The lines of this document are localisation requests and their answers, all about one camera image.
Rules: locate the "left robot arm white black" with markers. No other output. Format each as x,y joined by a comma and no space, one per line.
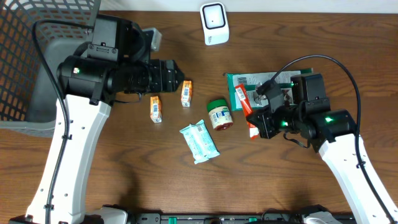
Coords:
114,57

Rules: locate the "red snack stick packet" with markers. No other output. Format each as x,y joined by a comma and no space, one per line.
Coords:
244,101

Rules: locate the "white barcode scanner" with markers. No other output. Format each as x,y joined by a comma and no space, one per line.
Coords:
215,23

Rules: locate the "grey plastic mesh basket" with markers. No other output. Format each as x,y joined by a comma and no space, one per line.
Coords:
28,100

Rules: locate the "mint green wipes pack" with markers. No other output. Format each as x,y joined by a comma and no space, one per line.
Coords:
200,142

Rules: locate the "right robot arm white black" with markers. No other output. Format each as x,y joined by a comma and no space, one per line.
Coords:
331,134

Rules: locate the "green lid spice jar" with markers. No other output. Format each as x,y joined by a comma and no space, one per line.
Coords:
219,114

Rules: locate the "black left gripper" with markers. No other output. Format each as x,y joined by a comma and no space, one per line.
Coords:
160,83

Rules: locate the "orange small carton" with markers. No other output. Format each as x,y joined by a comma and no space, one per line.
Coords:
155,109
186,95

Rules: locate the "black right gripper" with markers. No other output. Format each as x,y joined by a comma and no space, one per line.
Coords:
267,122

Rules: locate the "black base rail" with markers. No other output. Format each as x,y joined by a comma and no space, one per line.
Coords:
155,218

